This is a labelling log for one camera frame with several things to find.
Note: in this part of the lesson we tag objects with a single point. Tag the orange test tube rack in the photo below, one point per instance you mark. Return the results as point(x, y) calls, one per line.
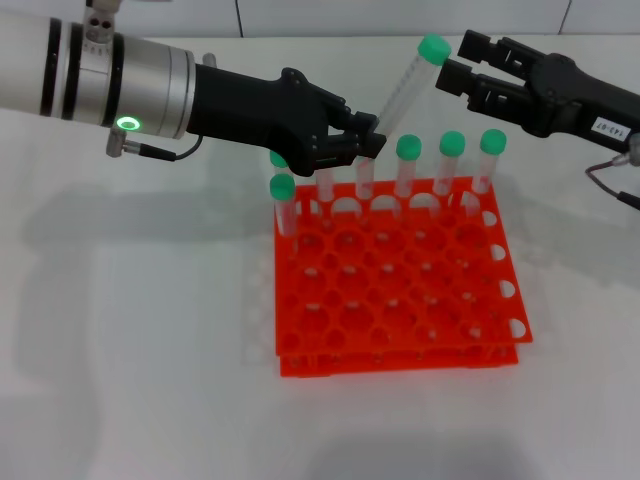
point(400, 290)

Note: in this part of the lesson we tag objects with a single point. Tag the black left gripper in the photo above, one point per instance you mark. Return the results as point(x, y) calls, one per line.
point(260, 110)

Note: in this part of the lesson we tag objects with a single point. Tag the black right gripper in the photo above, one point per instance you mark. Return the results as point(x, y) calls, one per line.
point(565, 100)

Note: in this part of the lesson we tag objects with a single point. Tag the clear green-capped test tube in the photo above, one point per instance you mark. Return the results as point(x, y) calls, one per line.
point(493, 141)
point(277, 159)
point(282, 188)
point(452, 143)
point(434, 50)
point(325, 185)
point(409, 146)
point(365, 177)

